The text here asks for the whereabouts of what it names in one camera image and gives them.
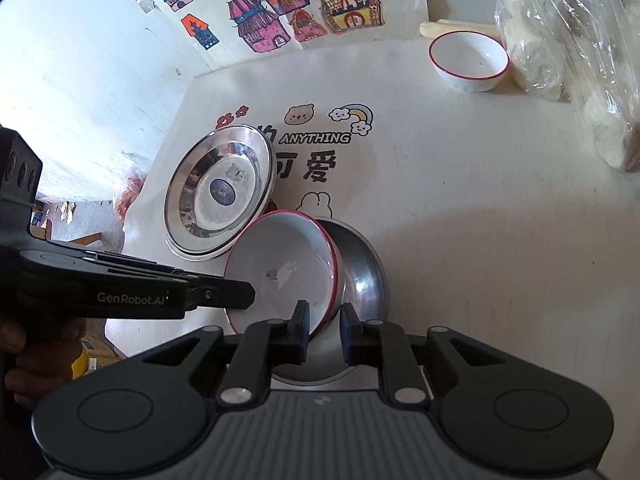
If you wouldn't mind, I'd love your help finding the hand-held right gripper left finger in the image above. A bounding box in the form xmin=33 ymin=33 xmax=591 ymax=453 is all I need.
xmin=144 ymin=300 xmax=311 ymax=406

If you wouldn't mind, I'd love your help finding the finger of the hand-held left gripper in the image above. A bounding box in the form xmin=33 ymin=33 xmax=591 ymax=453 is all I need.
xmin=172 ymin=269 xmax=257 ymax=312

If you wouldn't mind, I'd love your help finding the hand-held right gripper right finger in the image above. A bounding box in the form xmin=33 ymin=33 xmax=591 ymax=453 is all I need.
xmin=340 ymin=304 xmax=507 ymax=406

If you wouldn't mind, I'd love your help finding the stainless steel plate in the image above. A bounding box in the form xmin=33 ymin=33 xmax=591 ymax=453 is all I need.
xmin=161 ymin=125 xmax=277 ymax=263

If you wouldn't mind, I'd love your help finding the stainless steel bowl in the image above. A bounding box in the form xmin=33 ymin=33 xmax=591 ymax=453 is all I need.
xmin=270 ymin=217 xmax=389 ymax=387

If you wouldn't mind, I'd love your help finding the white bowl with red rim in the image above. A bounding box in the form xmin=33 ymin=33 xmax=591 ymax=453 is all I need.
xmin=222 ymin=209 xmax=346 ymax=339
xmin=428 ymin=30 xmax=510 ymax=94

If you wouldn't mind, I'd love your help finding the steel plate with round sticker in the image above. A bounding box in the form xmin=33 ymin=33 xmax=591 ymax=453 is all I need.
xmin=162 ymin=124 xmax=277 ymax=262

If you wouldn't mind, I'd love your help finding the person's left hand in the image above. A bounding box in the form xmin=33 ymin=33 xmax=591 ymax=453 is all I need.
xmin=0 ymin=317 xmax=76 ymax=407

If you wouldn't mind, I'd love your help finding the brown cardboard box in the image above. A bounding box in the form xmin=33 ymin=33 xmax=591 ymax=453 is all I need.
xmin=81 ymin=331 xmax=127 ymax=364

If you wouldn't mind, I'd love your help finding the plastic bag of red fruit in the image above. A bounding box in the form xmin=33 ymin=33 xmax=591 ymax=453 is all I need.
xmin=112 ymin=152 xmax=151 ymax=222

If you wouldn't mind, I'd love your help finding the cream printed tablecloth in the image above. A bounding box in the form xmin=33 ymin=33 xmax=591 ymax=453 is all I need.
xmin=102 ymin=35 xmax=640 ymax=392

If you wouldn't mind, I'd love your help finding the cream coloured stick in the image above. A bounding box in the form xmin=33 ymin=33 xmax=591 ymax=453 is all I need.
xmin=419 ymin=18 xmax=502 ymax=41

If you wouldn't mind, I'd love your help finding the plastic bag of white buns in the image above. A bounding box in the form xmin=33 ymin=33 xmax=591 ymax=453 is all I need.
xmin=493 ymin=0 xmax=640 ymax=174

